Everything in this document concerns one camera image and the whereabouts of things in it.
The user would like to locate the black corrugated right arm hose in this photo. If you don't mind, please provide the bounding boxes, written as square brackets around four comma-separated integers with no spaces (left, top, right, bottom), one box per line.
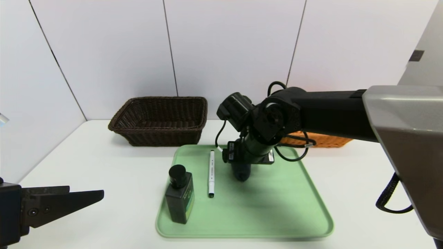
[376,172,414,214]

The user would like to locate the orange wicker basket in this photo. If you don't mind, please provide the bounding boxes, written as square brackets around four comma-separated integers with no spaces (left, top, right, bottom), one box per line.
[280,131,353,148]

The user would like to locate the thin black right camera cable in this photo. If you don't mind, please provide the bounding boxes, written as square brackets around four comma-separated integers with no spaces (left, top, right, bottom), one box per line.
[215,119,229,153]

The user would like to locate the dark brown wicker basket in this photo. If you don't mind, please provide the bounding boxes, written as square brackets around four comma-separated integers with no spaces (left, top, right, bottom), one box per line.
[108,96,208,147]

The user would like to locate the black square pump bottle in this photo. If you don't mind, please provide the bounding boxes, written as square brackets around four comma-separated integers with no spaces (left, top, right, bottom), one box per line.
[165,164,195,224]

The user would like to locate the white marker pen black caps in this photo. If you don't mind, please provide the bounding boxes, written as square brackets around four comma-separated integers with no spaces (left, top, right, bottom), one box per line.
[208,150,215,198]

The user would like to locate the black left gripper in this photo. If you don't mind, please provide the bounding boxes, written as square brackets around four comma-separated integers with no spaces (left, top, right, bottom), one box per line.
[0,182,104,247]

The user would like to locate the light green plastic tray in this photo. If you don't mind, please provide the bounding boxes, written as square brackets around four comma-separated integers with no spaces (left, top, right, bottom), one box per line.
[155,144,334,239]

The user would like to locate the dark grey cloth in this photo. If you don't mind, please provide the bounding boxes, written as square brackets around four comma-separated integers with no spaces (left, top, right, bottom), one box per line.
[231,163,252,182]

